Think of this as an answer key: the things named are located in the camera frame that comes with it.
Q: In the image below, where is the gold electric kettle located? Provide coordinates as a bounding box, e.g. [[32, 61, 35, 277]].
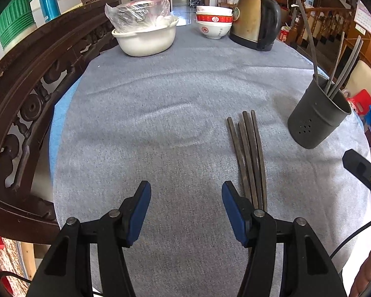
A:
[[229, 0, 281, 52]]

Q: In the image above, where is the grey chopstick in holder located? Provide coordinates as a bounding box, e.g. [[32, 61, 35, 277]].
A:
[[296, 0, 318, 83], [324, 31, 345, 95]]

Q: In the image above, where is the grey towel table cover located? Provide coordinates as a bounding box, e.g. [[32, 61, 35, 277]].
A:
[[51, 25, 371, 296]]

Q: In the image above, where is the red plastic child chair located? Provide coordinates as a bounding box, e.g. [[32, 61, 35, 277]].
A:
[[348, 89, 371, 116]]

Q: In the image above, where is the dark chopstick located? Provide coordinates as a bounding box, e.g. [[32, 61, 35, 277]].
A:
[[329, 38, 365, 100], [238, 121, 258, 208], [227, 117, 251, 201], [325, 35, 363, 97], [242, 111, 263, 209], [251, 110, 267, 212]]

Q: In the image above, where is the wall calendar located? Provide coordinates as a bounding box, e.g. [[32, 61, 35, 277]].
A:
[[354, 0, 371, 34]]

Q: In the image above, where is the red white bowl stack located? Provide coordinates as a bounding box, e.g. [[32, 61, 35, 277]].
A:
[[196, 5, 233, 40]]

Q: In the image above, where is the dark carved wooden chair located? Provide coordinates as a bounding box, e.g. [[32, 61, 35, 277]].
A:
[[0, 0, 120, 244]]

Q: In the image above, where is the white bowl with plastic bag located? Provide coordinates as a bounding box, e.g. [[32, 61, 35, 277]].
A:
[[104, 0, 178, 57]]

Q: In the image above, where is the green thermos jug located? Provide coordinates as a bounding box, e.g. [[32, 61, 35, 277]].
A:
[[0, 0, 37, 53]]

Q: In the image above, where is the person's right hand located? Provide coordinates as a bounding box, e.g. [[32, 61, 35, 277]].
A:
[[349, 251, 371, 297]]

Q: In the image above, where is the black cable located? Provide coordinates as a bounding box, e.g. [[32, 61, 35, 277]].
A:
[[329, 191, 371, 259]]

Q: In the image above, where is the dark metal utensil holder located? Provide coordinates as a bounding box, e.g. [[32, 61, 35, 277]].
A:
[[287, 74, 351, 149]]

